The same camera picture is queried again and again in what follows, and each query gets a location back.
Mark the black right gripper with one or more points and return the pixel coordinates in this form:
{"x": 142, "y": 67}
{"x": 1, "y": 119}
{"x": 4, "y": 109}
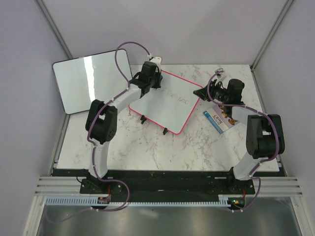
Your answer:
{"x": 202, "y": 93}

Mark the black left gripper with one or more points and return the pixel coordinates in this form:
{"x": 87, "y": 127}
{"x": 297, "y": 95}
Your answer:
{"x": 159, "y": 85}

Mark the pink framed whiteboard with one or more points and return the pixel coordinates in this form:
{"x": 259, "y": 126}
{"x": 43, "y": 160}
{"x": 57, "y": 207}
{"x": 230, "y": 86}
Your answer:
{"x": 169, "y": 106}

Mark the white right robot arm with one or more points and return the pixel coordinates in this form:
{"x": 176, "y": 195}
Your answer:
{"x": 264, "y": 133}

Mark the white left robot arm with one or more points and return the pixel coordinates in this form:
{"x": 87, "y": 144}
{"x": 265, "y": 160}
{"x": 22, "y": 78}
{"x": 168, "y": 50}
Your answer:
{"x": 102, "y": 123}

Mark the black framed whiteboard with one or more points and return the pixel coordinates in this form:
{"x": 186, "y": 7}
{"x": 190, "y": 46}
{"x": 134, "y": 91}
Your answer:
{"x": 82, "y": 80}

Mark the dog picture book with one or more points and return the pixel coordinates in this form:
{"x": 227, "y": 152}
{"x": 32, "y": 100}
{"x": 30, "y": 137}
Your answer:
{"x": 219, "y": 119}

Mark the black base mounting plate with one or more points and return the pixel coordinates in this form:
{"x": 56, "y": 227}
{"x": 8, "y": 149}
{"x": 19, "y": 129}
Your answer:
{"x": 165, "y": 186}

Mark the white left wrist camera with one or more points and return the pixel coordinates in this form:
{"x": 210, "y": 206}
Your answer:
{"x": 157, "y": 61}

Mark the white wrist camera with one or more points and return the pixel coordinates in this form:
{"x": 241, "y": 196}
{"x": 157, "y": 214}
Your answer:
{"x": 157, "y": 61}
{"x": 220, "y": 75}

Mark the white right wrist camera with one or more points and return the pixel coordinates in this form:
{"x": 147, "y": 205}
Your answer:
{"x": 220, "y": 75}

